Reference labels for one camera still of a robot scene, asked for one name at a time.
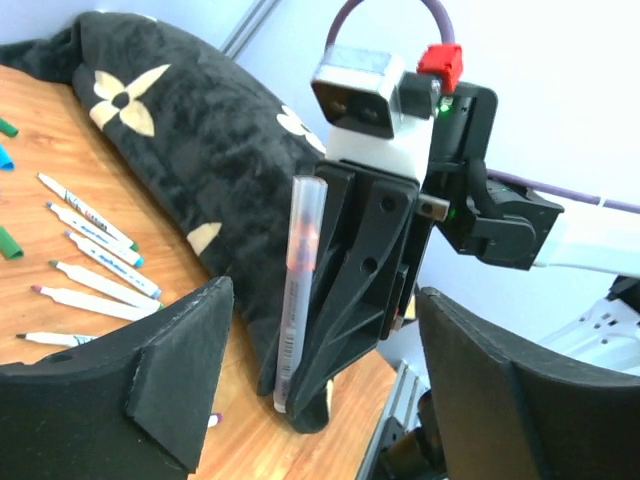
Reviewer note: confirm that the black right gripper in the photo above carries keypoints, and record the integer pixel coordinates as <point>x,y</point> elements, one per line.
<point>337,262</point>

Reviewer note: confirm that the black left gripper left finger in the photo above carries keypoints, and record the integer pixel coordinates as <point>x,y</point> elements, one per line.
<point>132,404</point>

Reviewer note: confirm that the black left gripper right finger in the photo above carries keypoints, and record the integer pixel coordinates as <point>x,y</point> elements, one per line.
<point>508,408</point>

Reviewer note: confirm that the grey marker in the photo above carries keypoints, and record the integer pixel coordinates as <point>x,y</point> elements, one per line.
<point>306,217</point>

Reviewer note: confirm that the pink cap marker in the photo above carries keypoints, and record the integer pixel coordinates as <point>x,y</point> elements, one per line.
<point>93,303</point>

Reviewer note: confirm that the light green cap marker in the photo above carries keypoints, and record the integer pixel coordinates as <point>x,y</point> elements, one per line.
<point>56,339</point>

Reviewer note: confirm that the lavender cap marker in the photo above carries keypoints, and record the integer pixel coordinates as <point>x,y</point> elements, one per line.
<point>115,265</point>

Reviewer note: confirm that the dark green cap marker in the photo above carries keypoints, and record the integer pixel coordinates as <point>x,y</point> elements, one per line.
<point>88,212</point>

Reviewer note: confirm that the light blue pen cap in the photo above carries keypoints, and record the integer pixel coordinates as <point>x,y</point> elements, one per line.
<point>6,163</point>

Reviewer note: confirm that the dark green pen cap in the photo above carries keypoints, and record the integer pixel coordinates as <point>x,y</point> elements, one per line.
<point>8,129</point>

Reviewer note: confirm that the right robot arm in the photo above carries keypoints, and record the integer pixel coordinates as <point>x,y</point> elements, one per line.
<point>497,219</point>

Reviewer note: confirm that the black floral pillow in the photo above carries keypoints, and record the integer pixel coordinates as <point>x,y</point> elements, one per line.
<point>214,146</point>

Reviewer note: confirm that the aluminium frame rails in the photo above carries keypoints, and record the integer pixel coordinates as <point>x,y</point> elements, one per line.
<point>399,416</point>

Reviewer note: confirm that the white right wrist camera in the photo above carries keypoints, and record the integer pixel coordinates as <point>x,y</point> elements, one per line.
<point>381,115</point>

